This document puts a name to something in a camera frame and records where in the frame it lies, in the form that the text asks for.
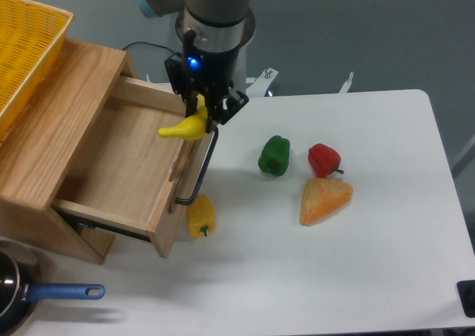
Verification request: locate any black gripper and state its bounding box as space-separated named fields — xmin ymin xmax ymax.
xmin=181 ymin=30 xmax=249 ymax=133

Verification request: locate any yellow toy banana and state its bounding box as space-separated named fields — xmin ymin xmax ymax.
xmin=158 ymin=94 xmax=208 ymax=141

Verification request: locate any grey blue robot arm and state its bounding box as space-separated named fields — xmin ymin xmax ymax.
xmin=137 ymin=0 xmax=255 ymax=133

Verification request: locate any open wooden top drawer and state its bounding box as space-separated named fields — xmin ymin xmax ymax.
xmin=52 ymin=76 xmax=195 ymax=257

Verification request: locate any wooden drawer cabinet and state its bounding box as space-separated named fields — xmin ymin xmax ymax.
xmin=1 ymin=39 xmax=135 ymax=264

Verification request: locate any green toy bell pepper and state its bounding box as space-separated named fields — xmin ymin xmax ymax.
xmin=258 ymin=135 xmax=290 ymax=177

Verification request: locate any yellow toy bell pepper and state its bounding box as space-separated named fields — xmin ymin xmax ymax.
xmin=186 ymin=194 xmax=216 ymax=239

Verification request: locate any red toy bell pepper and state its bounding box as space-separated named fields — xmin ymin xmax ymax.
xmin=307 ymin=143 xmax=344 ymax=178

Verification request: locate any orange triangular toy sandwich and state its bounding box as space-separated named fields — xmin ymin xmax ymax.
xmin=300 ymin=178 xmax=353 ymax=226

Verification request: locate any yellow plastic basket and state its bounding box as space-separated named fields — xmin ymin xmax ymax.
xmin=1 ymin=0 xmax=74 ymax=137

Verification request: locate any black clamp at table edge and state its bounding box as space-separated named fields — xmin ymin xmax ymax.
xmin=456 ymin=280 xmax=475 ymax=318

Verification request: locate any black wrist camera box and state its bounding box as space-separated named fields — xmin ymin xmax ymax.
xmin=164 ymin=52 xmax=186 ymax=94

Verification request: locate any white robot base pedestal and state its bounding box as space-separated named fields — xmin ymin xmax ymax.
xmin=175 ymin=9 xmax=279 ymax=98

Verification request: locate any black cable on floor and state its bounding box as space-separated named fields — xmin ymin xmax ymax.
xmin=121 ymin=41 xmax=181 ymax=83

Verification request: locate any black drawer handle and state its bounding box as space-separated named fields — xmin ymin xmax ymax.
xmin=174 ymin=127 xmax=219 ymax=206

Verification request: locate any black pan blue handle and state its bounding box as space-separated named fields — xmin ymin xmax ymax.
xmin=1 ymin=240 xmax=105 ymax=335

